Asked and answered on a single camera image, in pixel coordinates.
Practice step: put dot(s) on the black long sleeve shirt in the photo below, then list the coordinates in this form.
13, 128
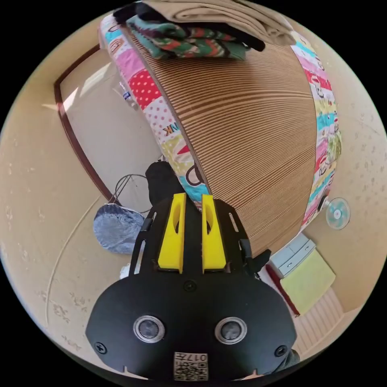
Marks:
160, 184

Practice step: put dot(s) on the yellow-green flat cushion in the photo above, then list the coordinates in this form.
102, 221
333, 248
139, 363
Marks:
308, 281

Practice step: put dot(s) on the door with brown frame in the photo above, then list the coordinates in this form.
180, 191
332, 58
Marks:
99, 127

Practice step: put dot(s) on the white electric fan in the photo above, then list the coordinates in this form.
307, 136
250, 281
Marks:
337, 213

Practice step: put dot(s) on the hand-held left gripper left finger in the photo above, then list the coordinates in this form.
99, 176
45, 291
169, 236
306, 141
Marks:
169, 248

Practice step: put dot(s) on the person's left hand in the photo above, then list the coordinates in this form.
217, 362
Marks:
252, 377

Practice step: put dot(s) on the blue denim cloth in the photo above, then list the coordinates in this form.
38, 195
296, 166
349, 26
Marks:
116, 229

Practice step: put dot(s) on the clear plastic bottle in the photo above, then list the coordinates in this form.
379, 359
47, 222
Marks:
127, 95

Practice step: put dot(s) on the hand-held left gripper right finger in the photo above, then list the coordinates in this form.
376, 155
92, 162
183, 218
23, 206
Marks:
214, 251

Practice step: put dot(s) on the grey drawer cabinet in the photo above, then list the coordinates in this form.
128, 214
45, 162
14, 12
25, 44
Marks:
291, 255

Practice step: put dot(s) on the pile of clothes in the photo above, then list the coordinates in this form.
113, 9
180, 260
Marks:
211, 27

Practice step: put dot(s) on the bed with woven mat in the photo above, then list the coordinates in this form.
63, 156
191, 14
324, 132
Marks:
248, 136

